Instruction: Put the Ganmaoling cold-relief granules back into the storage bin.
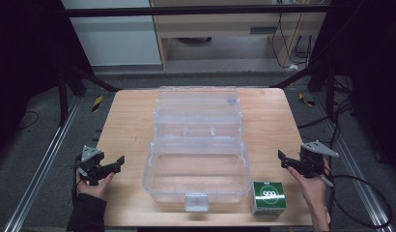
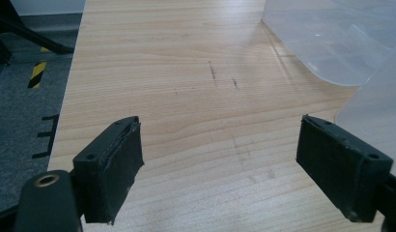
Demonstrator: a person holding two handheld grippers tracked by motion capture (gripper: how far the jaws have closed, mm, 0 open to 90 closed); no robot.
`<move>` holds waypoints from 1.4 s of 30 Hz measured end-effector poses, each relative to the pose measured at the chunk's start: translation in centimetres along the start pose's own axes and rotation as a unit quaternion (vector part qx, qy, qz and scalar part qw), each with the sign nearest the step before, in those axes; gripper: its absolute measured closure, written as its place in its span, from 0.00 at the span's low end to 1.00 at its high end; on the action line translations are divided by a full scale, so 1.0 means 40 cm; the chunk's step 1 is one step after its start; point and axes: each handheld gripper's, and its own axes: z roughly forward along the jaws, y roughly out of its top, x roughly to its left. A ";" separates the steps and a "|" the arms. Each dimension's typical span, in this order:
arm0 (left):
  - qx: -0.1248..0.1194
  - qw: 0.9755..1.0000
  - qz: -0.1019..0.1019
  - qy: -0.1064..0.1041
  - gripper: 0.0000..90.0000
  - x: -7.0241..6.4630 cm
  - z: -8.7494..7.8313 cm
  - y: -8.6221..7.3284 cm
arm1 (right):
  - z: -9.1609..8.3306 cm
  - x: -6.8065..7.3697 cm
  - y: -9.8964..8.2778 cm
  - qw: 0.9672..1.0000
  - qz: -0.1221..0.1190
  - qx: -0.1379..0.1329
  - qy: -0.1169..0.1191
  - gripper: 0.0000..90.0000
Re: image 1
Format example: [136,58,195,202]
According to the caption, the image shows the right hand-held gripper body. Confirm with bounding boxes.
[297,140,341,180]

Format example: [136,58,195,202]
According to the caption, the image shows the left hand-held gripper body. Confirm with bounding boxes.
[74,144,114,187]

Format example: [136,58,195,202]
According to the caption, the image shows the green and white carton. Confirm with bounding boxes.
[250,181,288,217]

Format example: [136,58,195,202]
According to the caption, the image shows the clear plastic storage box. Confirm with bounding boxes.
[141,85,253,213]

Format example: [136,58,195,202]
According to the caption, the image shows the person's left hand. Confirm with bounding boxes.
[75,169,116,200]

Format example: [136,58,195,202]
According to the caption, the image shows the person's right hand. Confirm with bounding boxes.
[286,158,333,214]

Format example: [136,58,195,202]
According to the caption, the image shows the yellow black tape strip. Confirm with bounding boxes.
[91,95,104,113]
[297,92,317,107]

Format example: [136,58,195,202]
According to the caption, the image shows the black metal stand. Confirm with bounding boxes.
[270,59,338,123]
[55,62,121,128]

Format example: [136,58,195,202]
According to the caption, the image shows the black curtain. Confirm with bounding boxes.
[0,0,94,159]
[310,0,396,182]

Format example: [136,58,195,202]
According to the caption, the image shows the white cabinet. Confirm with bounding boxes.
[61,0,163,68]

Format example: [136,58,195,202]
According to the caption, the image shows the light wooden desk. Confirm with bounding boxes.
[149,0,327,70]

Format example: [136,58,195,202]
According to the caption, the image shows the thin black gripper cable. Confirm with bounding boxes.
[71,159,83,207]

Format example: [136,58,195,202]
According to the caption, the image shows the aluminium floor rail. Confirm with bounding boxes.
[314,95,396,232]
[3,96,83,232]

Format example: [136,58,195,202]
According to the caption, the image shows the black floor cables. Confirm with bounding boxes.
[297,75,356,147]

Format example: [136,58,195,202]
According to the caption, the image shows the thin black floor cable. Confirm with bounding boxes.
[15,110,41,131]

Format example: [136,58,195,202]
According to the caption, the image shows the black hanging cables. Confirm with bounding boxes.
[270,12,317,70]

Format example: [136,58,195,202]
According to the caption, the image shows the black horizontal frame bar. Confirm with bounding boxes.
[62,4,331,18]

